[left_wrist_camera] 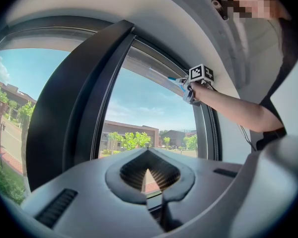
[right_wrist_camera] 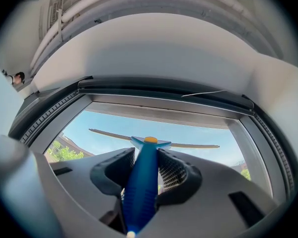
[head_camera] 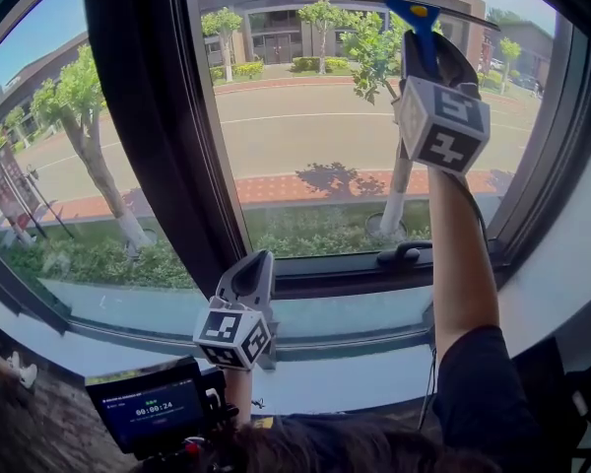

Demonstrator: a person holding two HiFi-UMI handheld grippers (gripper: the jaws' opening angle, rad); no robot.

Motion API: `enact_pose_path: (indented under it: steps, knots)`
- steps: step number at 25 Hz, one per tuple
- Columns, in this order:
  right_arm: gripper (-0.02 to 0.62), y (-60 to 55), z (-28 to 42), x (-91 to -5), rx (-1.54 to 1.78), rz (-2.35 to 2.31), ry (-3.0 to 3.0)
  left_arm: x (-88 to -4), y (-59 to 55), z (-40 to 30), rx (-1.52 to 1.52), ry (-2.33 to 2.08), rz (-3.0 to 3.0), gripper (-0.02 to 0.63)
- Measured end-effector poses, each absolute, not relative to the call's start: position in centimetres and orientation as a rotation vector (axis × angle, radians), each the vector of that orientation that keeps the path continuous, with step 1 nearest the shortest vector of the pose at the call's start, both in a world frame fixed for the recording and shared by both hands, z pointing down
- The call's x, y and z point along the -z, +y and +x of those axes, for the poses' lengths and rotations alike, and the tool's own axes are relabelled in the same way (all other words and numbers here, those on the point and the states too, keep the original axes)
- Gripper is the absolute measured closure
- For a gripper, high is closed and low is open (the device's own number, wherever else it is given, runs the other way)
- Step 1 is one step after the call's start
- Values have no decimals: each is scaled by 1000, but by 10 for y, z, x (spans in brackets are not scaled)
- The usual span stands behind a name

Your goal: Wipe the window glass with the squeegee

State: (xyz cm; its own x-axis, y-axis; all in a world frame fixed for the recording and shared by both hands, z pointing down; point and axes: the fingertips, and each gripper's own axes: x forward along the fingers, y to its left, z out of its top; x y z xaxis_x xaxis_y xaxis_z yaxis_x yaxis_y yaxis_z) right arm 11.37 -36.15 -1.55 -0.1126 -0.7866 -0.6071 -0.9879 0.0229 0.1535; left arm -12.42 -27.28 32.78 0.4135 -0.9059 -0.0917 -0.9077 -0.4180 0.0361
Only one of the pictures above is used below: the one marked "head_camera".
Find person's black shirt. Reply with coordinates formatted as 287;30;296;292
250;325;548;473

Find red notice board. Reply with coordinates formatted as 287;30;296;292
0;143;43;245

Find black monitor screen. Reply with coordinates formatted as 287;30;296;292
84;357;240;460

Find black street lamp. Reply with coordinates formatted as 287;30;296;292
25;165;75;240

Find black window frame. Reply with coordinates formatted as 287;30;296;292
0;0;591;364

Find green hedge bushes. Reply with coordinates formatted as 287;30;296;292
0;209;432;290

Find short wide window glass pane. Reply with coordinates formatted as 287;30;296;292
275;288;434;347

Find street tree with sawn top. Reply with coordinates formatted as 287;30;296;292
342;10;474;238

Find white window sill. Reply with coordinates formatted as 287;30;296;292
0;288;474;416

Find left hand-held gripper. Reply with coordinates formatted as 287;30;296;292
192;250;281;372

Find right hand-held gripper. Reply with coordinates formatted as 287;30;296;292
396;30;493;176

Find large fixed window glass pane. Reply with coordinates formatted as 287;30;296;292
0;0;201;337

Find small roadside tree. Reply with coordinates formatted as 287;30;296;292
200;7;244;82
297;0;346;76
498;36;522;96

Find blue brass squeegee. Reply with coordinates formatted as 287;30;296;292
295;0;501;81

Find leaning street tree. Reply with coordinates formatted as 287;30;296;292
32;44;154;250

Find black window handle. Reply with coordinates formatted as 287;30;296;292
376;240;433;267

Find casement window glass pane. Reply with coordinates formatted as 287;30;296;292
194;0;560;260

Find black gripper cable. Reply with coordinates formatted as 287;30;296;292
421;172;492;431

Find person's right forearm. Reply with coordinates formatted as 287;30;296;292
426;163;501;364

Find person's left forearm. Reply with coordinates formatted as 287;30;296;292
222;368;253;431

